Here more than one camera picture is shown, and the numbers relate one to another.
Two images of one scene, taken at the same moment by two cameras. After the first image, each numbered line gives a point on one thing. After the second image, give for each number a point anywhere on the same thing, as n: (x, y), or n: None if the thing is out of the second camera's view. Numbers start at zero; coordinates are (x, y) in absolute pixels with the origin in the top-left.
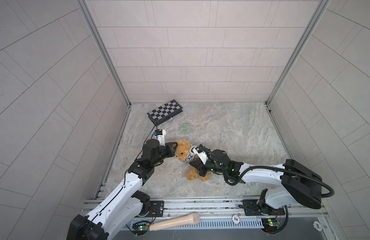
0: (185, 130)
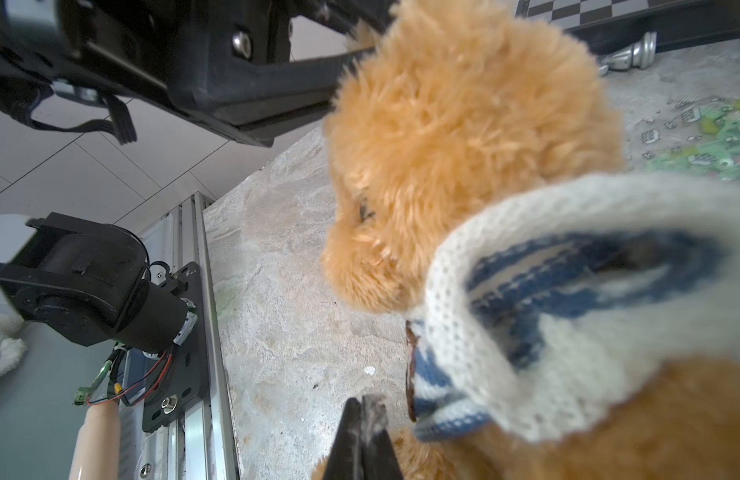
0: (712, 136)
